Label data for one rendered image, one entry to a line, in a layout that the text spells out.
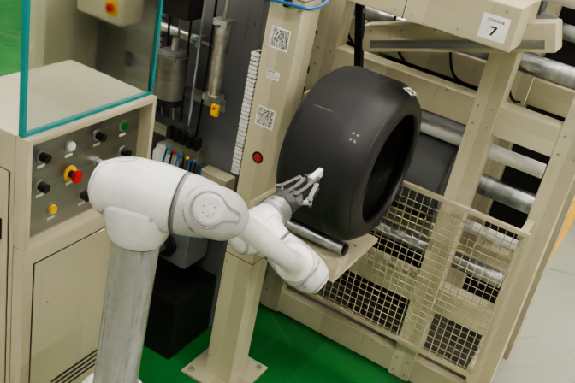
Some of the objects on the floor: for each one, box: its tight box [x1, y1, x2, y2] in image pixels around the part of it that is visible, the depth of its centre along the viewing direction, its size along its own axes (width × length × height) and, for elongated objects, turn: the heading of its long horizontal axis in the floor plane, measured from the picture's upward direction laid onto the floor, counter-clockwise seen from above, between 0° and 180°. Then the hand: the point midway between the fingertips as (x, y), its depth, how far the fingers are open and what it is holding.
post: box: [205, 0, 332, 383], centre depth 269 cm, size 13×13×250 cm
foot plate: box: [181, 348, 268, 383], centre depth 324 cm, size 27×27×2 cm
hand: (315, 176), depth 233 cm, fingers closed
